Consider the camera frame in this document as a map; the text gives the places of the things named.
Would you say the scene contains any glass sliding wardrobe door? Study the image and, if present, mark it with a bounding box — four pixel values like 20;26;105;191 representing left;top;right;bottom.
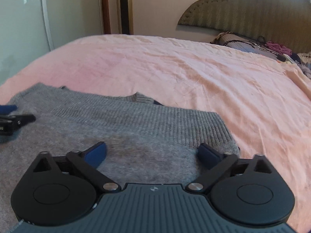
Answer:
0;0;103;83

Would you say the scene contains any pink bed sheet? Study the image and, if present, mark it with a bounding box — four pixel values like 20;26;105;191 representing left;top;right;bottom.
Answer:
1;35;310;232

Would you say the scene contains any black cable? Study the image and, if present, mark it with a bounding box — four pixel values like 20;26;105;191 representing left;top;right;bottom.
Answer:
223;35;287;62

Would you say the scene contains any brown wooden door frame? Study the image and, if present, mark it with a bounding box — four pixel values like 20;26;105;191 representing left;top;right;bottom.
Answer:
101;0;111;34

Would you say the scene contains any magenta garment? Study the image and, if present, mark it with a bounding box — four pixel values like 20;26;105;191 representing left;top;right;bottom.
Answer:
265;41;293;56

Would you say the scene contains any pile of light clothes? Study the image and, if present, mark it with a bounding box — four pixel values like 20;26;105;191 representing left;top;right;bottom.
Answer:
284;52;311;79

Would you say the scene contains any gold tower air conditioner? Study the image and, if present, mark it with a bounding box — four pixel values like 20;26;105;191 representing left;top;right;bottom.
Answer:
117;0;133;35

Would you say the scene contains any green upholstered headboard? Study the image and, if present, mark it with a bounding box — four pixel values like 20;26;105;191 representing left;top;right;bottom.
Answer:
178;0;310;53

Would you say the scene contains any grey knit sweater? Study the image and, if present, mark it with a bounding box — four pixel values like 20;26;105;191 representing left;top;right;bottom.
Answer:
1;84;240;232

